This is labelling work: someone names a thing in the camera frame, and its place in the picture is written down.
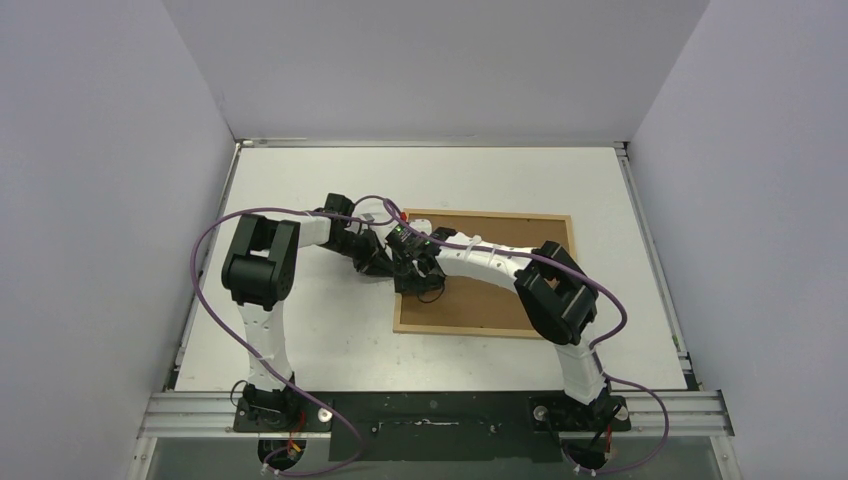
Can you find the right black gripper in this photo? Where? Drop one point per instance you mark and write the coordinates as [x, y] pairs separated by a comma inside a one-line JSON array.
[[420, 273]]

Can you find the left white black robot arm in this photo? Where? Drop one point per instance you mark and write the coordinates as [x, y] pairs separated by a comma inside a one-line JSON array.
[[259, 272]]

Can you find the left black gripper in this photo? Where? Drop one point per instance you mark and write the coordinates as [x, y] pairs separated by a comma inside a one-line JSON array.
[[374, 260]]

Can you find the brown cardboard backing board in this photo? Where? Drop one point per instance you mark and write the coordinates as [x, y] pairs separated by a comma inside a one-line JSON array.
[[477, 298]]

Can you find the aluminium front rail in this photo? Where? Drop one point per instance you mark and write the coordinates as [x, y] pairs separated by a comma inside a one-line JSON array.
[[212, 414]]

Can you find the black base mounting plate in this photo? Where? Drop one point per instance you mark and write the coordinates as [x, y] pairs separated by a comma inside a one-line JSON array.
[[539, 426]]

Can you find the light wooden picture frame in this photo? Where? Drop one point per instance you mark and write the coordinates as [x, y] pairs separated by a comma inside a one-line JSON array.
[[464, 331]]

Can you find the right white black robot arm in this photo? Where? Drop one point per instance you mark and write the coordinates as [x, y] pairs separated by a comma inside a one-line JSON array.
[[557, 299]]

